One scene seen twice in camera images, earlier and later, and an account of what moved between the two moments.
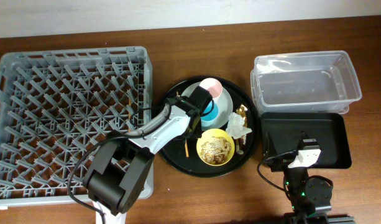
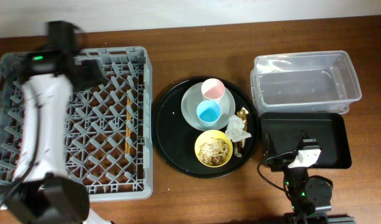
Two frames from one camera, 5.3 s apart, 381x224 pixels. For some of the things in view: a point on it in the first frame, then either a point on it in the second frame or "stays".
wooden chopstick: (186, 149) -> (127, 145)
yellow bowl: (215, 147) stays
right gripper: (285, 162) stays
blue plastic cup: (209, 119) stays
